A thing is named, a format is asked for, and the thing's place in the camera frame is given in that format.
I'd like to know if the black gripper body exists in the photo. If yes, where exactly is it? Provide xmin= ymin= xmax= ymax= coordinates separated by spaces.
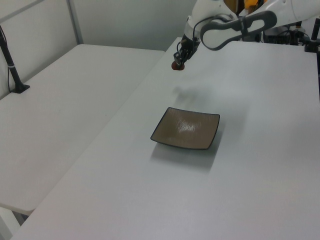
xmin=177 ymin=39 xmax=196 ymax=57

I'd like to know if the small round brown food item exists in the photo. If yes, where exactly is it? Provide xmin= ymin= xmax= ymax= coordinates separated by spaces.
xmin=170 ymin=61 xmax=186 ymax=72

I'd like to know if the square brown ceramic plate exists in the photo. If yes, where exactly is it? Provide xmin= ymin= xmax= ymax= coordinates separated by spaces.
xmin=149 ymin=106 xmax=221 ymax=151

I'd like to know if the yellow object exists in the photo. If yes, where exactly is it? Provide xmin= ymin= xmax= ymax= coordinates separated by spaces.
xmin=243 ymin=0 xmax=261 ymax=11

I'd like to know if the dark background equipment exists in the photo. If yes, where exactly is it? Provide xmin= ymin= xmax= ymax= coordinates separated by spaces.
xmin=262 ymin=24 xmax=311 ymax=46

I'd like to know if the black clamp stand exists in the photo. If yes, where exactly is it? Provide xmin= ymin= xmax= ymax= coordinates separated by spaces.
xmin=304 ymin=18 xmax=320 ymax=54

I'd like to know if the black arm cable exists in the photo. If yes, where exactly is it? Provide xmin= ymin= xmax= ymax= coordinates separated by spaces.
xmin=191 ymin=14 xmax=227 ymax=44

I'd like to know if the grey metal frame post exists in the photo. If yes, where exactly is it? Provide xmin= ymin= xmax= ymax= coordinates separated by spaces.
xmin=66 ymin=0 xmax=85 ymax=46

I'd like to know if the black camera pole with base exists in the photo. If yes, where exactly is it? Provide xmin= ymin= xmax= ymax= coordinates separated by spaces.
xmin=0 ymin=24 xmax=31 ymax=95

